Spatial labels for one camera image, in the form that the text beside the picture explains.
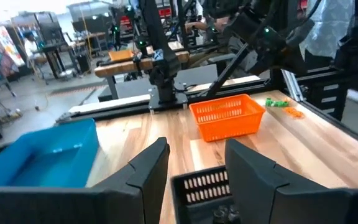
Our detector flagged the neighbouring wooden table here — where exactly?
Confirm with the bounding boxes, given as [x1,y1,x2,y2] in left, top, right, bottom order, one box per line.
[93,49,191,101]

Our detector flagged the black drawer cabinet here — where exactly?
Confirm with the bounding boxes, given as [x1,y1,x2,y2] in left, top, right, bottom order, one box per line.
[306,78,348,123]

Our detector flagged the black slotted plastic basket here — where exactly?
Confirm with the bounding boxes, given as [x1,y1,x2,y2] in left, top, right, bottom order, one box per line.
[170,164,241,224]

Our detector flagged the dark grey plastic toy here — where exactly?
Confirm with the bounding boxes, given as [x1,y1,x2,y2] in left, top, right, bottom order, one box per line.
[227,205,241,224]
[211,205,228,224]

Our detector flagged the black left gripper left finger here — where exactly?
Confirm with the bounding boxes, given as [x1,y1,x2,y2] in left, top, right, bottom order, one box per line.
[93,136,171,224]

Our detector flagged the black table clamp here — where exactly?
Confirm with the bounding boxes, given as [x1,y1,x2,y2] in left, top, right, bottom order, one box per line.
[0,142,12,158]

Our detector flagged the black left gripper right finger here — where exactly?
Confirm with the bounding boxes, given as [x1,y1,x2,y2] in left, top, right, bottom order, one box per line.
[224,138,351,224]

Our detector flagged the blue plastic bin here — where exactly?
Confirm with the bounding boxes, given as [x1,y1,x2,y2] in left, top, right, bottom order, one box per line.
[0,118,101,188]

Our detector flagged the silver grey tarp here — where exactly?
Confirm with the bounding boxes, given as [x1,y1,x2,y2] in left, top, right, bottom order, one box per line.
[300,0,358,60]

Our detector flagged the silver aluminium rail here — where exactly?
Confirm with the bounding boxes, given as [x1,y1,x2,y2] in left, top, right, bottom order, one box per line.
[280,68,303,103]

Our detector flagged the orange slotted plastic basket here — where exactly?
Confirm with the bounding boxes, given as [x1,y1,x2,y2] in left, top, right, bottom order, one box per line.
[188,93,267,143]

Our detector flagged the person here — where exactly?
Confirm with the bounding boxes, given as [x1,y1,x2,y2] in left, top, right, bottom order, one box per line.
[183,18,229,43]
[22,30,43,65]

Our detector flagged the black desk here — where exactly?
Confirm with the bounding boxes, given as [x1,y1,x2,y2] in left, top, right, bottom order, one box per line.
[40,41,81,79]

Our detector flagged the neighbouring orange basket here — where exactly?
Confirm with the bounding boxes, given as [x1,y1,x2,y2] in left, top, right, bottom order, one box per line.
[108,49,135,62]

